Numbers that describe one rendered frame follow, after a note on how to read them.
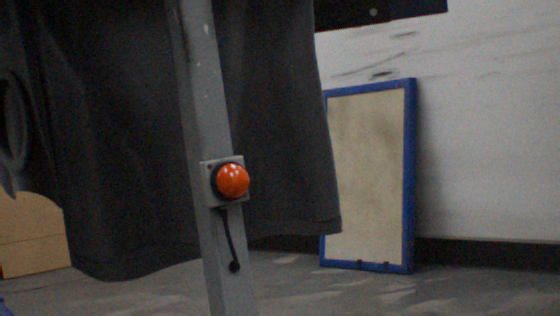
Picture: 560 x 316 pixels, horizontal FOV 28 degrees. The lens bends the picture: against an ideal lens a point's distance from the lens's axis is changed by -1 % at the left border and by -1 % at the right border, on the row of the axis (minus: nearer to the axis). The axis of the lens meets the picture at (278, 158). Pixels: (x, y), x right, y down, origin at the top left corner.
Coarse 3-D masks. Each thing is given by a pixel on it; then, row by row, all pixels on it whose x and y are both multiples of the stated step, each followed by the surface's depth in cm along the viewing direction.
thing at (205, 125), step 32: (192, 0) 123; (192, 32) 123; (192, 64) 123; (192, 96) 123; (224, 96) 125; (192, 128) 124; (224, 128) 125; (192, 160) 125; (224, 160) 123; (192, 192) 126; (224, 256) 124; (224, 288) 124
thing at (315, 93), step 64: (64, 0) 145; (128, 0) 149; (256, 0) 161; (64, 64) 145; (128, 64) 150; (256, 64) 161; (64, 128) 145; (128, 128) 151; (256, 128) 161; (320, 128) 165; (64, 192) 145; (128, 192) 151; (256, 192) 161; (320, 192) 165; (128, 256) 151; (192, 256) 153
